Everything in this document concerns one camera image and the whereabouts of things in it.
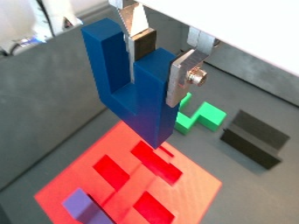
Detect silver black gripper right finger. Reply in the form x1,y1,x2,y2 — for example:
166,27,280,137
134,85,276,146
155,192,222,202
166,27,219,108

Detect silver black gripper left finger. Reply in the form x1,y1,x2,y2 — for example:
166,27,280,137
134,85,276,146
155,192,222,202
109,0,157,81

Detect blue U-shaped block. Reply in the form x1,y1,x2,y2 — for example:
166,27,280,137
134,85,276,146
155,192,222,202
82,18,179,148

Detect red puzzle board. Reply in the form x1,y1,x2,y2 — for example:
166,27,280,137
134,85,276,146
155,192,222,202
35,122,222,224

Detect green stepped block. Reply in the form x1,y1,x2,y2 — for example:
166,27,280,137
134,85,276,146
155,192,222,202
175,93,227,135

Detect purple U-shaped block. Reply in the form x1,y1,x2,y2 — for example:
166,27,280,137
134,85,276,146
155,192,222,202
62,188,115,224

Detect black angled bracket holder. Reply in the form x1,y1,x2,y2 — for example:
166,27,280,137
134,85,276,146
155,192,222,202
221,110,290,170

